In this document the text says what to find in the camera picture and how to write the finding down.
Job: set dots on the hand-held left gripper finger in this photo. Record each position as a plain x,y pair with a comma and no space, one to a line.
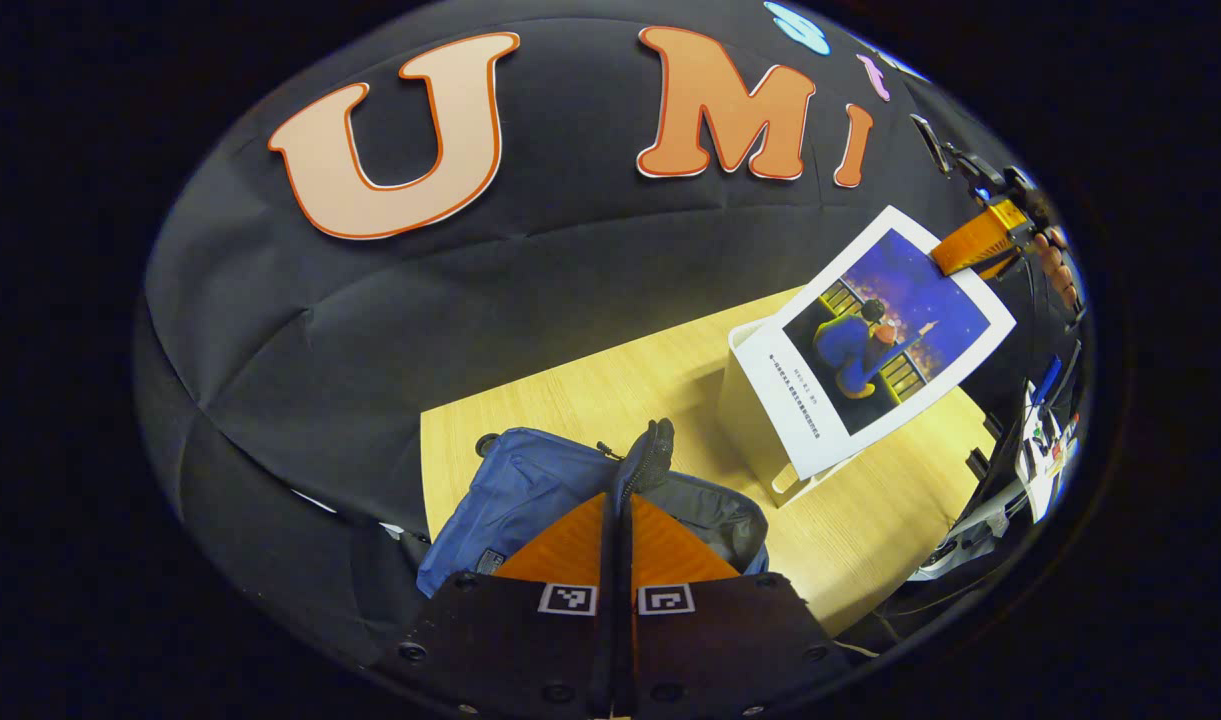
606,650
627,650

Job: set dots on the blue cover book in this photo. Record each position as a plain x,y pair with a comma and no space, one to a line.
870,340

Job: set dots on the white cluttered device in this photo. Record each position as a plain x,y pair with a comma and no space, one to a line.
1045,460

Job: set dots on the white bookshelf rack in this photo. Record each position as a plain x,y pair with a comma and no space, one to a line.
750,420

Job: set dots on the white power strip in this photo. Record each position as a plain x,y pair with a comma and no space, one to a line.
960,545

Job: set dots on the blue schoolbag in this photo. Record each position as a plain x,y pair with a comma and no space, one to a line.
540,490

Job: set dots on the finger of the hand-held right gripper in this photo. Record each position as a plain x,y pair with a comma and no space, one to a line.
1005,264
975,240

